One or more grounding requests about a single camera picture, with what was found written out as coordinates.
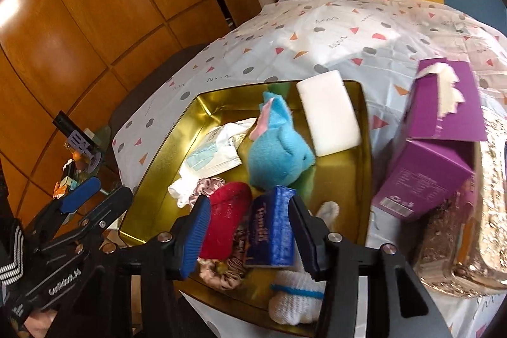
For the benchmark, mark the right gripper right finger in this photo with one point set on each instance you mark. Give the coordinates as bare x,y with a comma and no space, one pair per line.
311,234

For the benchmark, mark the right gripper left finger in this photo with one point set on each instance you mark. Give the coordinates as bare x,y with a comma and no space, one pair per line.
188,234

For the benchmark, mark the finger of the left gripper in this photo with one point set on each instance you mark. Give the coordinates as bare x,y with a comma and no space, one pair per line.
76,198

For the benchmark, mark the blue Tempo tissue pack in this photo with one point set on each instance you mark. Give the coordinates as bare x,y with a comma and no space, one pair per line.
270,237

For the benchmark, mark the red fuzzy sock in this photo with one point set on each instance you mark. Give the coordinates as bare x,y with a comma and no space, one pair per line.
229,204

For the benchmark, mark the cleaning wipes white pack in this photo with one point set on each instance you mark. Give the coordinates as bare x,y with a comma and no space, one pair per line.
217,151

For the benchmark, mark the pink patterned scrunchie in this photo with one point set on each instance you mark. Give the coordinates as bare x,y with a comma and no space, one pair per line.
186,191

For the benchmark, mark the white knitted sock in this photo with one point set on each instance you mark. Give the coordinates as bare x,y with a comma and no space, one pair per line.
297,297

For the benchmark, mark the blue plush toy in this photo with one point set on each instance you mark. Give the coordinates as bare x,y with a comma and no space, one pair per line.
278,155

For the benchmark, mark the white sponge block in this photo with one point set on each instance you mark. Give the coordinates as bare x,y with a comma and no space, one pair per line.
329,113

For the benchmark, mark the purple tissue box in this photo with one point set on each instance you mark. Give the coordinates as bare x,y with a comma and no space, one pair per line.
433,147

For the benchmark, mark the patterned white tablecloth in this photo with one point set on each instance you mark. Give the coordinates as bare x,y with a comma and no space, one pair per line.
378,43

